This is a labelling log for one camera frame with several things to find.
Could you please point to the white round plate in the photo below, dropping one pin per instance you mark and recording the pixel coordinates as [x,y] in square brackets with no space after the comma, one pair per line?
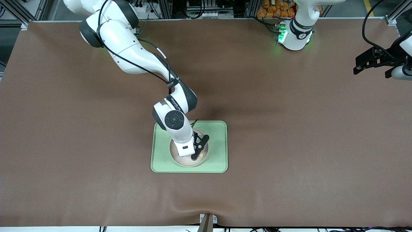
[183,162]

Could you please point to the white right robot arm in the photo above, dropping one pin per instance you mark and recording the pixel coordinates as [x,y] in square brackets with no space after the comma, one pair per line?
[125,45]

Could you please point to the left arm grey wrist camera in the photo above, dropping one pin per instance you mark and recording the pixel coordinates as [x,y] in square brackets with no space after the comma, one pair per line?
[404,72]

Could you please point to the aluminium frame post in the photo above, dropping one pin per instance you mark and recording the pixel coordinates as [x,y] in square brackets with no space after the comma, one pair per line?
[164,9]
[42,8]
[252,9]

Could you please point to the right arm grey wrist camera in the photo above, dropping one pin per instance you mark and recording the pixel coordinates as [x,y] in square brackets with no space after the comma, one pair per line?
[185,147]

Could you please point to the metal clamp bracket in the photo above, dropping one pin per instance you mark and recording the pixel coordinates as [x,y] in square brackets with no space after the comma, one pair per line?
[215,219]

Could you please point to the brown table cover mat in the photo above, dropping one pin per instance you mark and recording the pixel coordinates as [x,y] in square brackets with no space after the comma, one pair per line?
[96,177]

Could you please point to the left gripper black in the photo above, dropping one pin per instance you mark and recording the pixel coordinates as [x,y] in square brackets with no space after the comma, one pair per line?
[388,56]

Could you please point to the white power strip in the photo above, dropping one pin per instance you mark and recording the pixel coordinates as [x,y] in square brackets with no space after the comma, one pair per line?
[143,9]

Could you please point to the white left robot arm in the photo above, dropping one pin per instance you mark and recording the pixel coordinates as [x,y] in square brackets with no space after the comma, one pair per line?
[296,35]

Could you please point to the brown bar under bracket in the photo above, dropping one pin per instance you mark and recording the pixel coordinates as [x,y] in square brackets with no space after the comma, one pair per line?
[206,225]

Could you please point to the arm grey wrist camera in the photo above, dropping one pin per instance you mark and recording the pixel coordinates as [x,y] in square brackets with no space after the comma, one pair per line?
[404,72]
[185,147]

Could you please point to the light green rectangular tray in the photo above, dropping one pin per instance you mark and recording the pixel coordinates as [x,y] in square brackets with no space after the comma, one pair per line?
[219,148]

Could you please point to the white socket bar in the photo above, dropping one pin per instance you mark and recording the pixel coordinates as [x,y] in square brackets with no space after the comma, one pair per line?
[209,14]

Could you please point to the orange bread bag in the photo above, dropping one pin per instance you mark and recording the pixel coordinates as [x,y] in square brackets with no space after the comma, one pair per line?
[273,9]

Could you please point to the diagonal aluminium frame profile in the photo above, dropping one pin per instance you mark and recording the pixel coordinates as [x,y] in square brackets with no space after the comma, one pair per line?
[17,12]
[397,13]

